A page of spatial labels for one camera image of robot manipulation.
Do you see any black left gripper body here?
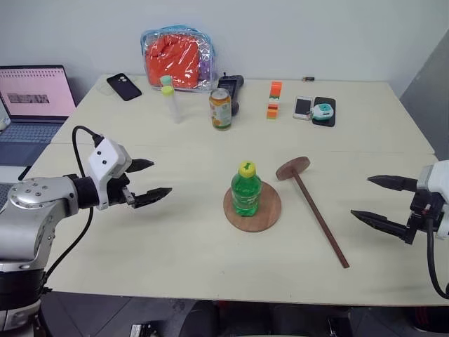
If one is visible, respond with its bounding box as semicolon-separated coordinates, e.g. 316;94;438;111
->
104;171;137;209

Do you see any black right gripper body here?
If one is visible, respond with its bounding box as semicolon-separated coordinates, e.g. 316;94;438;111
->
403;188;445;245

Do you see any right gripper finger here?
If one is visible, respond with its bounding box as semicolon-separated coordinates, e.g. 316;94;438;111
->
366;174;420;194
350;209;410;240

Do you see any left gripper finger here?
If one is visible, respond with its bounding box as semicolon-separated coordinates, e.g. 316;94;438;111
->
133;187;173;211
126;158;156;174

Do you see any brown wooden rod with base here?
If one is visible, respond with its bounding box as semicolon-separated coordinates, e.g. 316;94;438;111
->
274;156;351;270

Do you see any round brown wooden disc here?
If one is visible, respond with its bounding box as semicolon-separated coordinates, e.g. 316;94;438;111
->
222;182;283;234

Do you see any clear tube yellow cap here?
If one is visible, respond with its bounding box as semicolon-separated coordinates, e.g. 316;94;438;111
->
161;85;184;125

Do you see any grey partition panel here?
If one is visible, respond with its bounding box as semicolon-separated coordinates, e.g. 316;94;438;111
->
399;34;449;163

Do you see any black pad with tape measure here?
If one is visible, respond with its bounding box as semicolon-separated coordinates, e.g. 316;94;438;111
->
311;96;337;128

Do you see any green soda bottle yellow cap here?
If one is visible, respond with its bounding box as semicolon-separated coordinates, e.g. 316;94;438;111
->
230;160;264;218

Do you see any orange drink can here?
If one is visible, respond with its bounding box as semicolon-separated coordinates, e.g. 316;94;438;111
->
208;88;234;132

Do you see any white teal small gadget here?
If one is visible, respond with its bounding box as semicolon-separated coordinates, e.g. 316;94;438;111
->
309;103;334;121

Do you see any clear bag with orange clothes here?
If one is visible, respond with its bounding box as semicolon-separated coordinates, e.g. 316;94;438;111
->
140;24;219;94

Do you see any black handheld controller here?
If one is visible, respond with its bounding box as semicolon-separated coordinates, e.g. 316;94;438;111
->
217;72;245;115

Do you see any white smartphone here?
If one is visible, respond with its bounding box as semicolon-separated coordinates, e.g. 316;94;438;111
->
293;95;314;121

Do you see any open laptop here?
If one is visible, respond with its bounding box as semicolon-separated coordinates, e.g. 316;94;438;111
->
0;64;79;168

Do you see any orange white block stack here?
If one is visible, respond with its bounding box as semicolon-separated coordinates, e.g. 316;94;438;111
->
266;81;284;121

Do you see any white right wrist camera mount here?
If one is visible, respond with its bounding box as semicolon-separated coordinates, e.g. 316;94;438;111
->
417;160;449;241

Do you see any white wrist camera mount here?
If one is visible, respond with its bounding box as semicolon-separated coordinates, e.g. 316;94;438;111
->
87;138;133;211
417;160;449;241

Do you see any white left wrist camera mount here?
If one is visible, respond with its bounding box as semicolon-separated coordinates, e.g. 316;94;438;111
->
87;138;133;211

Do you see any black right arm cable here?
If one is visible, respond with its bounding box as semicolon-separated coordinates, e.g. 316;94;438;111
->
424;209;449;300

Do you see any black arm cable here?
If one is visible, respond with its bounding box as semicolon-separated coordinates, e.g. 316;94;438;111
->
42;125;106;293
424;209;449;300

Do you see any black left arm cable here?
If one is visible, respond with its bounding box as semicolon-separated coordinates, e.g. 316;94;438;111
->
42;125;106;293

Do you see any black smartphone with camera bump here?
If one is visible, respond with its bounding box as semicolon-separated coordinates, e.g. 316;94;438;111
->
105;72;143;103

